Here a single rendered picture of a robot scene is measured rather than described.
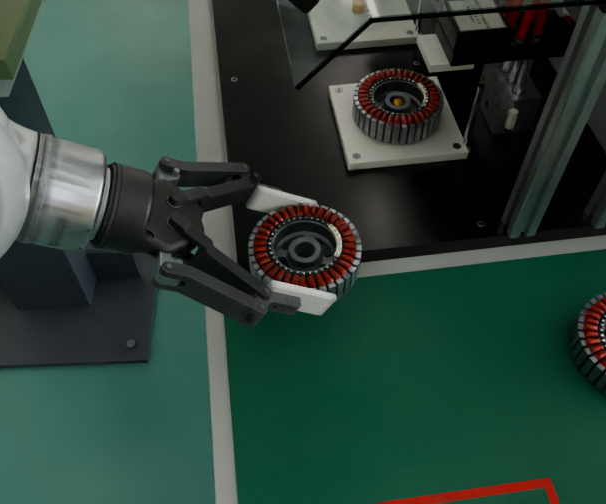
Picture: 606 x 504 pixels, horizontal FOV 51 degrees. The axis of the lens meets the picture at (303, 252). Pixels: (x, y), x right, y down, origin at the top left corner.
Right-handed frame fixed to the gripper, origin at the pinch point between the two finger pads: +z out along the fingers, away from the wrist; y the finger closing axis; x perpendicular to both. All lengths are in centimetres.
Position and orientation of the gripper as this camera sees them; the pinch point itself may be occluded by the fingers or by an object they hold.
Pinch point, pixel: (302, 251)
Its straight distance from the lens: 63.7
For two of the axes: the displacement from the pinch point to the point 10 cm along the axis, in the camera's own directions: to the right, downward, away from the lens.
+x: 4.9, -5.8, -6.5
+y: 1.4, 7.9, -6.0
